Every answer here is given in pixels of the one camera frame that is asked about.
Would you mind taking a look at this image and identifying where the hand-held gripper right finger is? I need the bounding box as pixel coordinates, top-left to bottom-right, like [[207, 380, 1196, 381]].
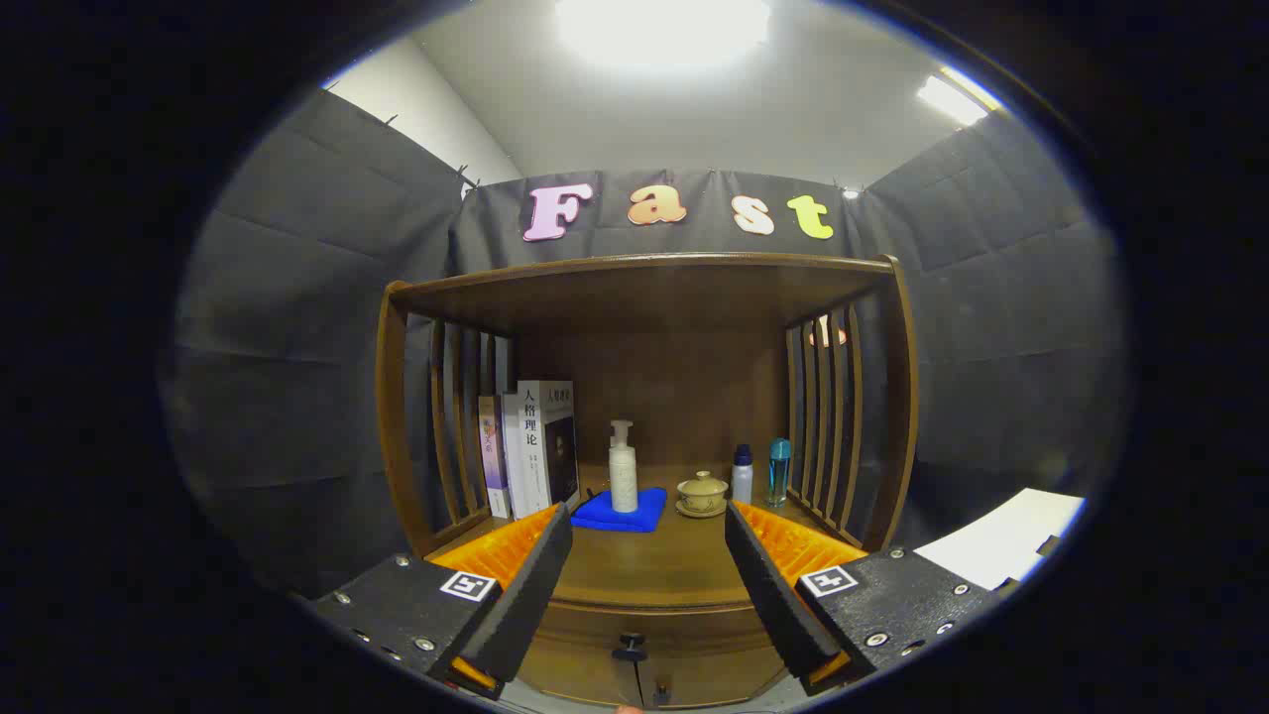
[[724, 501, 1017, 700]]

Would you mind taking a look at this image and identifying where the beige lidded teacup with saucer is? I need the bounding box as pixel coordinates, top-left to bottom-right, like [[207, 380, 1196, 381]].
[[676, 471, 730, 519]]

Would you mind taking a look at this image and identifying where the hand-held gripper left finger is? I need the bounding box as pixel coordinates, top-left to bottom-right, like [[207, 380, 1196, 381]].
[[297, 501, 574, 700]]

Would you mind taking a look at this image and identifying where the white plastic storage unit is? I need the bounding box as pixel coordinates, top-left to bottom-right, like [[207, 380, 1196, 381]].
[[912, 488, 1087, 593]]

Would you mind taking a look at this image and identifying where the small ceiling light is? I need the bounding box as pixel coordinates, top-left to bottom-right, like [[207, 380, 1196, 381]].
[[917, 67, 1002, 127]]

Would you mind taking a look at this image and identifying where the purple book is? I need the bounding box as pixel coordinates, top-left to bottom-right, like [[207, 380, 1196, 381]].
[[478, 396, 512, 520]]

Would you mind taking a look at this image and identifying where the large ceiling light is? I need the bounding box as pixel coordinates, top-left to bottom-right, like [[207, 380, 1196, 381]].
[[555, 0, 772, 70]]

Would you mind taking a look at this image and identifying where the white pump bottle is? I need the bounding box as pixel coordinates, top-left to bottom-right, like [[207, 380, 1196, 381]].
[[609, 419, 639, 514]]

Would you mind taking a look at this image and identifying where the wooden cabinet door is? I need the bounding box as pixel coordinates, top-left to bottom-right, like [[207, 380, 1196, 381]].
[[516, 656, 638, 708], [637, 656, 791, 708]]

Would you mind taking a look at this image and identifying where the blue folded cloth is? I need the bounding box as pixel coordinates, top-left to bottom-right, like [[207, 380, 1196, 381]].
[[570, 487, 668, 534]]

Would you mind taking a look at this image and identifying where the brown wooden cabinet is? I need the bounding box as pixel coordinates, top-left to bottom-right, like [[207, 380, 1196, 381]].
[[375, 253, 920, 710]]

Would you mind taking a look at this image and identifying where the brown wooden countertop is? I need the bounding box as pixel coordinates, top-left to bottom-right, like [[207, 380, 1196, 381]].
[[426, 464, 873, 608]]

